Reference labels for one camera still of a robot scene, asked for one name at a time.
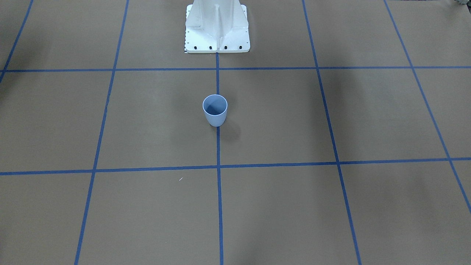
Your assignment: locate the blue plastic cup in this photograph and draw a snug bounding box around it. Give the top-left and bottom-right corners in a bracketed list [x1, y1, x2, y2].
[202, 94, 228, 127]

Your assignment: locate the white camera mast pedestal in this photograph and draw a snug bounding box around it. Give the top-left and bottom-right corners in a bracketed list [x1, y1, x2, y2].
[184, 0, 251, 53]

